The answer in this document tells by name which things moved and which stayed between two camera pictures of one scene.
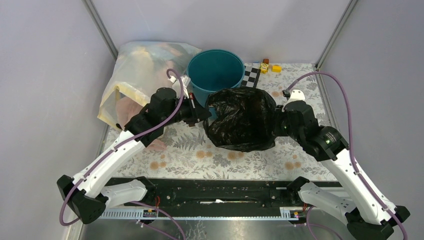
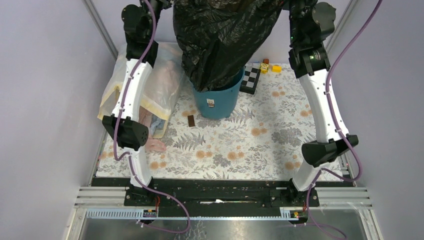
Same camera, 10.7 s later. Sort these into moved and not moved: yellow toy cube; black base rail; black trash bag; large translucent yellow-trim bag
Moved: black trash bag
Not moved: black base rail; yellow toy cube; large translucent yellow-trim bag
